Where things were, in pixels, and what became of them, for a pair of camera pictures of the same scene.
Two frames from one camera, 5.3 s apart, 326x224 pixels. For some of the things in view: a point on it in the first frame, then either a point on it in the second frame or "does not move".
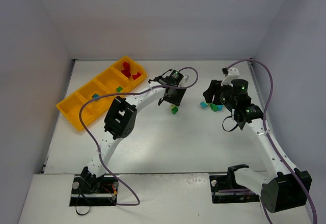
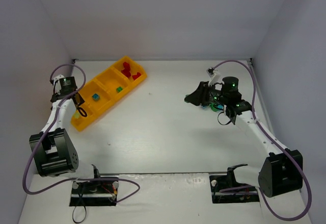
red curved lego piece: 127,70 does not move
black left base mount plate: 93,191 does not move
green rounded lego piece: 214,107 does not move
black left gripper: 174,96 -> 77,99
